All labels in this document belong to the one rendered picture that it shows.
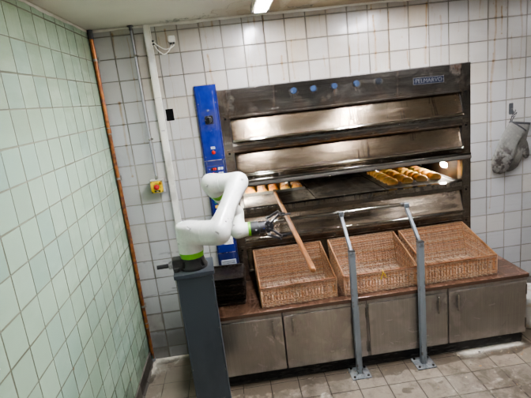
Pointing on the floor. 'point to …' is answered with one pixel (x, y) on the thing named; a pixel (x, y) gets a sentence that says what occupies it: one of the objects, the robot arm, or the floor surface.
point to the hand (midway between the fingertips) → (289, 223)
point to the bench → (371, 325)
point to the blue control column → (212, 133)
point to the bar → (357, 290)
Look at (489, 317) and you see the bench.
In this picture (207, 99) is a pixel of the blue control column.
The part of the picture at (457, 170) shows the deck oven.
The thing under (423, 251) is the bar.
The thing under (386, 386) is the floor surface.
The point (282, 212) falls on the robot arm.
